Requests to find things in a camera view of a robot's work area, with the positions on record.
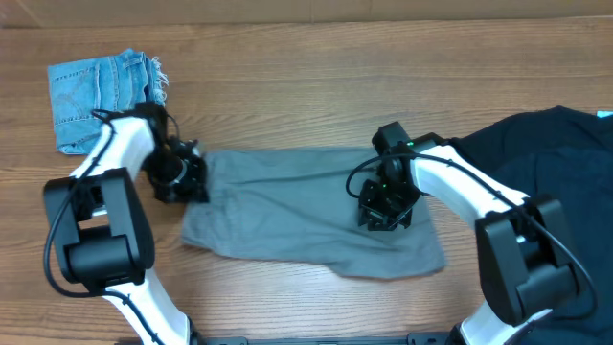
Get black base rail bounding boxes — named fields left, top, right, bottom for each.
left=204, top=332, right=452, bottom=345

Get black t-shirt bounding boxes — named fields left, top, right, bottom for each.
left=452, top=106, right=612, bottom=345

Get light blue cloth piece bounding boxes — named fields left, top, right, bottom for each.
left=596, top=110, right=613, bottom=118

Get folded blue denim shorts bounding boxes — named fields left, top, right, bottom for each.
left=47, top=49, right=169, bottom=155

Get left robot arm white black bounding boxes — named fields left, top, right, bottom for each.
left=43, top=102, right=210, bottom=344

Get grey shorts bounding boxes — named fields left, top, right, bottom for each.
left=181, top=148, right=446, bottom=279

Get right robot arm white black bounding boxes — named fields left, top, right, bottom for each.
left=357, top=123, right=593, bottom=344

